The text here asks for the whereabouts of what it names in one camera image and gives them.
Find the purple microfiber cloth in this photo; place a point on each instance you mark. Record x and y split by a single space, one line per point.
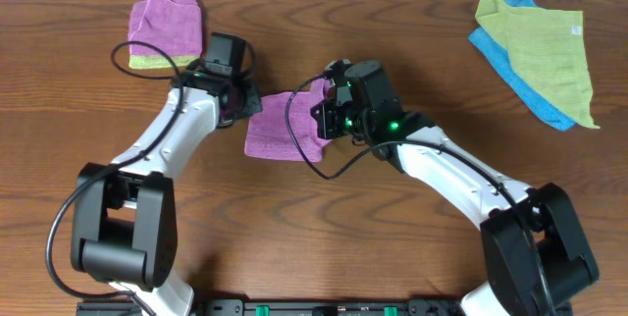
267 134

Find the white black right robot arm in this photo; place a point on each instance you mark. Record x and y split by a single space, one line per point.
536 252

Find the folded purple cloth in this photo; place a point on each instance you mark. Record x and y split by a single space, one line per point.
174 26

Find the blue cloth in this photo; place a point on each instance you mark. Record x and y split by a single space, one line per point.
515 80

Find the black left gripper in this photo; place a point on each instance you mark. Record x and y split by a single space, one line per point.
247 103

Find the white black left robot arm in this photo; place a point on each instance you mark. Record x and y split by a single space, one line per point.
125 222

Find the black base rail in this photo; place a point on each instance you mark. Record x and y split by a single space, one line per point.
237 307

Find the folded green cloth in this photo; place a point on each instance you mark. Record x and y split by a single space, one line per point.
151 62

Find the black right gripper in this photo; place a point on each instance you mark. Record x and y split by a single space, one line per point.
323 112

